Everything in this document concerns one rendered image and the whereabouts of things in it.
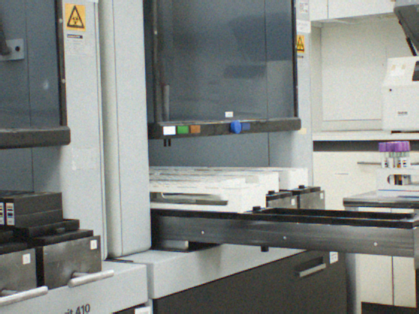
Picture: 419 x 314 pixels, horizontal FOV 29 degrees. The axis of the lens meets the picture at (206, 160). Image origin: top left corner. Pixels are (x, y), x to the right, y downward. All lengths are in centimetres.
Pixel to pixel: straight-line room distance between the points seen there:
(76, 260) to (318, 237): 43
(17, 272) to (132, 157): 43
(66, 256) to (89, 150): 25
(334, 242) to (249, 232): 18
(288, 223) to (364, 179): 252
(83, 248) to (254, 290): 57
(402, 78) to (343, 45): 86
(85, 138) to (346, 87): 333
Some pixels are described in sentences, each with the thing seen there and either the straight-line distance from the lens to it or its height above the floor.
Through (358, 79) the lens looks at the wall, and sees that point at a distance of 472.
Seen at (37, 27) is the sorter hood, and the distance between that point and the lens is 144.
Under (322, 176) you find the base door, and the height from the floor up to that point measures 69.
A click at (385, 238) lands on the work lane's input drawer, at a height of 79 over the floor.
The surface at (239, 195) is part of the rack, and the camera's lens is 159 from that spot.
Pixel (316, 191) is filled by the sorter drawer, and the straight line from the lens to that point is 212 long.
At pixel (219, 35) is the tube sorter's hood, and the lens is 188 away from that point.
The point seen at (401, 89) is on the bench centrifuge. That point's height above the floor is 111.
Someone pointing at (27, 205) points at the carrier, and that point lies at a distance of 141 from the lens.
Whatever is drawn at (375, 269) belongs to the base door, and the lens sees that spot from 407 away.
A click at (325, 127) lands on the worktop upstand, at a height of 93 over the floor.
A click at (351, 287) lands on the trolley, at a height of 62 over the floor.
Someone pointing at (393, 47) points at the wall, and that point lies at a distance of 465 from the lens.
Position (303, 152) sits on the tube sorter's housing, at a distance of 223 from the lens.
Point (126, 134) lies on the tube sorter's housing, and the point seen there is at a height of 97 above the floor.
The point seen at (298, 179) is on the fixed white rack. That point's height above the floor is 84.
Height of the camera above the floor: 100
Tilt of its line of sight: 3 degrees down
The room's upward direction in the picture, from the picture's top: 2 degrees counter-clockwise
